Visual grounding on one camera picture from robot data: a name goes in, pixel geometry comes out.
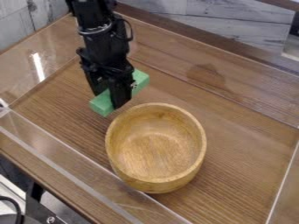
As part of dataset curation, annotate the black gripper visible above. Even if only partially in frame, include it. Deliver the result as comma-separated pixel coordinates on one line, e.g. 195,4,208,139
74,16,137,109

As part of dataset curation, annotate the green rectangular block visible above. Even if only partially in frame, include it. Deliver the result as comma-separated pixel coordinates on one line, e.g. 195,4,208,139
88,70,149,117

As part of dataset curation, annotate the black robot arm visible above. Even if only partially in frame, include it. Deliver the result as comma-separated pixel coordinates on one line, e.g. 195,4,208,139
68,0,134,109

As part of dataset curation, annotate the brown wooden bowl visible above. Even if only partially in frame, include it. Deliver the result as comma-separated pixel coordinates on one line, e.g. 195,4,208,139
105,102,207,194

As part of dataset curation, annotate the clear acrylic tray enclosure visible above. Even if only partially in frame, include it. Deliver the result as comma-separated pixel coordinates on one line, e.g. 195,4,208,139
0,7,299,224

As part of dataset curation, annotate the black metal table bracket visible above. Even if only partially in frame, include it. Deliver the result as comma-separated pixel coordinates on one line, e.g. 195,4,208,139
25,183,66,224

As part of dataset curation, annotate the black cable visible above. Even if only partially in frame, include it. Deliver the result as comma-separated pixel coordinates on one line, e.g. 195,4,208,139
0,195,22,224

